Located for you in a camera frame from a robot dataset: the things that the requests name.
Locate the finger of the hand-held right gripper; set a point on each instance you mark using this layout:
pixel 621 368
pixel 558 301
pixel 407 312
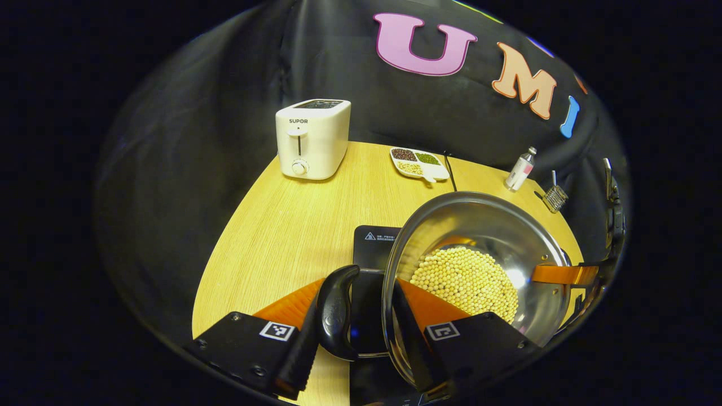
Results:
pixel 558 274

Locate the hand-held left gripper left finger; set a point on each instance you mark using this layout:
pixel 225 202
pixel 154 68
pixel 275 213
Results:
pixel 296 361

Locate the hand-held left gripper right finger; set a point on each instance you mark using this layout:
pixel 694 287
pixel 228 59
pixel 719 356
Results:
pixel 414 344

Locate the stainless steel pot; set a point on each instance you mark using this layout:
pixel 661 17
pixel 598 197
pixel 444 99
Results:
pixel 496 225

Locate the pile of yellow beans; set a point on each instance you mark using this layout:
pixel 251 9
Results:
pixel 468 282

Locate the black induction cooktop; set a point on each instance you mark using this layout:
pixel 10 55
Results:
pixel 375 248

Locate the clear bottle with pink label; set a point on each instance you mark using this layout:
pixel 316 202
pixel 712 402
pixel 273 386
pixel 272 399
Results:
pixel 520 169

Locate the white divided bean tray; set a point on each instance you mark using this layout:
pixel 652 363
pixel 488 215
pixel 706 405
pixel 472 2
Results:
pixel 417 163

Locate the white toaster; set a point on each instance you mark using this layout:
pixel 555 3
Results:
pixel 313 141

